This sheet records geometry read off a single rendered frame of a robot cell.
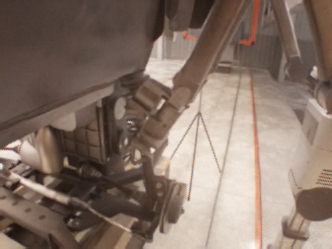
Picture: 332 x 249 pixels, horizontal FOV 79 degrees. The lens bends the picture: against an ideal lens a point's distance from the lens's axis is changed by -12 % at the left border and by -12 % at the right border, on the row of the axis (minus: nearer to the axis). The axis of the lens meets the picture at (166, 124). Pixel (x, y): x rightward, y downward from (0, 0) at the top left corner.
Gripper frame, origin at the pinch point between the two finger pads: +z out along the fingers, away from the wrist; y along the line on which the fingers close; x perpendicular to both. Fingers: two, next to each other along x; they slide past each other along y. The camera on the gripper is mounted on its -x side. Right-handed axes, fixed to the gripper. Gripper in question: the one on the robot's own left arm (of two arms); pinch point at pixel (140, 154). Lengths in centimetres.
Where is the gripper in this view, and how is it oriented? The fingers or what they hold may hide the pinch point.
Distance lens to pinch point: 68.4
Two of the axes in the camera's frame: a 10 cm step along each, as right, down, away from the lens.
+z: -5.1, 7.2, 4.7
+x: 8.0, 6.0, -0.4
